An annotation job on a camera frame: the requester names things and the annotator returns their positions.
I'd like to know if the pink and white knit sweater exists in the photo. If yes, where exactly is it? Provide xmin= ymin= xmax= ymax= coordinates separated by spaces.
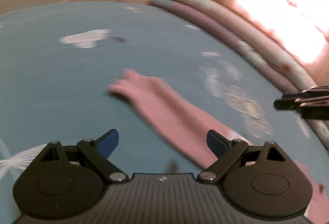
xmin=108 ymin=68 xmax=329 ymax=224

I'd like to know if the teal floral bed sheet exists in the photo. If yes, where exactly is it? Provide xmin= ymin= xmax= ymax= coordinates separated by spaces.
xmin=1 ymin=2 xmax=328 ymax=223

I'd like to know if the folded floral quilt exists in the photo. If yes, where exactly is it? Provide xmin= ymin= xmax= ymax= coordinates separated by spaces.
xmin=147 ymin=0 xmax=329 ymax=150

